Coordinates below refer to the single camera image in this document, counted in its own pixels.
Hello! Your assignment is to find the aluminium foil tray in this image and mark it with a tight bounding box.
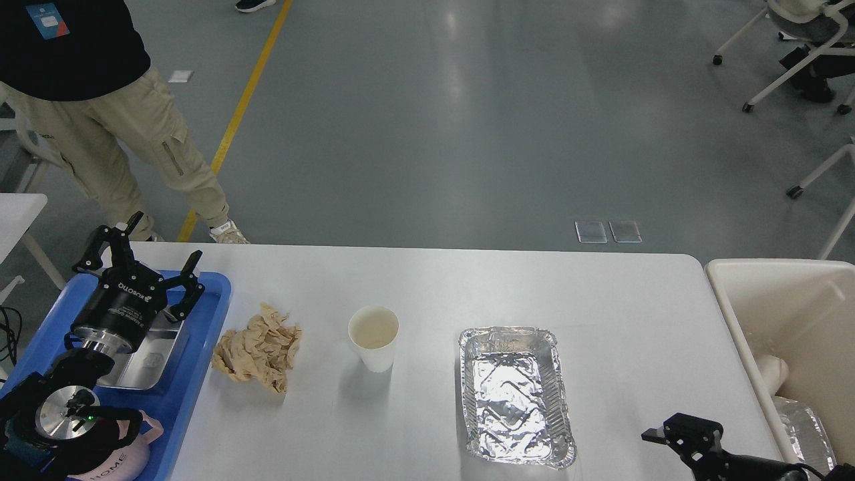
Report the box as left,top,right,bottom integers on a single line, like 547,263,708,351
458,326,577,470

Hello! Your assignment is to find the white chair leg right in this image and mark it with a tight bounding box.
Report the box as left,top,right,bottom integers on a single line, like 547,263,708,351
786,137,855,261

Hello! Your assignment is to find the small steel tray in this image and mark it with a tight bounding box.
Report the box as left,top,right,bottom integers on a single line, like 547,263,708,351
97,313,189,393

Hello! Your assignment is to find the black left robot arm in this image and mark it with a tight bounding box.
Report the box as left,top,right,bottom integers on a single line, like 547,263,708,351
1,211,205,480

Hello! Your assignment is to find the crumpled brown paper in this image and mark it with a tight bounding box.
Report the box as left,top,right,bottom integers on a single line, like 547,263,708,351
210,303,303,395

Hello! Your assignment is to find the blue plastic tray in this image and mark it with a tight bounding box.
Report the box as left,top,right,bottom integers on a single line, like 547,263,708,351
2,271,232,480

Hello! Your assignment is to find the white chair left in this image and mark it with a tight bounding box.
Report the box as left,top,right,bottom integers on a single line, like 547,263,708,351
1,118,49,194

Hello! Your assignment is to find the white side table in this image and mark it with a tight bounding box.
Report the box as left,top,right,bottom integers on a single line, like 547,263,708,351
1,194,67,291

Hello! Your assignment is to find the floor socket plate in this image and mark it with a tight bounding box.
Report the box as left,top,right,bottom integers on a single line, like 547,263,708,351
574,220,643,244

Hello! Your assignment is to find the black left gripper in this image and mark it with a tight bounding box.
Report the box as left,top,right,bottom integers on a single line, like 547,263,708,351
70,211,205,354

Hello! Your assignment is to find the beige plastic bin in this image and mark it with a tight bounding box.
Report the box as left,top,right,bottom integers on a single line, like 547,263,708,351
705,259,854,463

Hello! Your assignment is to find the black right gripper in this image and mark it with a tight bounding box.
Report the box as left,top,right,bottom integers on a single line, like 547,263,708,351
641,413,812,480

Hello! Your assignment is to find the passer-by with black sneakers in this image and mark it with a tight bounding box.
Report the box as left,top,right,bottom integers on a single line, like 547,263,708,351
234,0,277,13

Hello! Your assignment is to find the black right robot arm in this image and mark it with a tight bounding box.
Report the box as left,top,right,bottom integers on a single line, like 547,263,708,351
641,413,854,480

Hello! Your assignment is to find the person in beige trousers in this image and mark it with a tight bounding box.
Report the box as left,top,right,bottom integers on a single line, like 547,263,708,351
1,1,247,244

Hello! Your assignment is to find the white office chair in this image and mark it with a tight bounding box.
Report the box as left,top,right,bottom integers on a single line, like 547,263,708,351
711,0,855,114

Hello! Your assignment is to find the white paper cup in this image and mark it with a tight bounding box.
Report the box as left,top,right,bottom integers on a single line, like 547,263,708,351
347,305,400,373

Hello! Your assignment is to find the foil trash in bin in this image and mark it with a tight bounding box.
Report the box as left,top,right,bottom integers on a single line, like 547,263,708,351
773,396,836,475

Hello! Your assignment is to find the pink mug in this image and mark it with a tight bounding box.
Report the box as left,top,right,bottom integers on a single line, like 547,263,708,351
68,409,163,480

